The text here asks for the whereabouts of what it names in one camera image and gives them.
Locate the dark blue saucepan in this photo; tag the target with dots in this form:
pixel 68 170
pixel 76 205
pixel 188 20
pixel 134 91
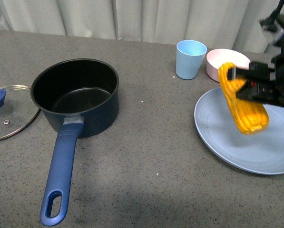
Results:
pixel 79 98

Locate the yellow corn cob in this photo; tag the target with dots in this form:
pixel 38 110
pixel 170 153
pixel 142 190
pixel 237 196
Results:
pixel 249 117

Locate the white pleated curtain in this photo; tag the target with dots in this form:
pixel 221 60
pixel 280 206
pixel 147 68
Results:
pixel 232 24

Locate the light blue plastic cup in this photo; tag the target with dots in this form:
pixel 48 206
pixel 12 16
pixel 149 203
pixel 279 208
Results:
pixel 189 57

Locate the glass lid with blue knob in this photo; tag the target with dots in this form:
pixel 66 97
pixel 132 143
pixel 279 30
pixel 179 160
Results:
pixel 17 110

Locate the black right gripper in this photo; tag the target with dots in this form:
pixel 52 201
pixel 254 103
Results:
pixel 260 92

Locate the pink plastic bowl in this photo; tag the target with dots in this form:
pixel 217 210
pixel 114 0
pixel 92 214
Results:
pixel 215 58

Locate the light blue plate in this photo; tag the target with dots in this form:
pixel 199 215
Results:
pixel 261 153

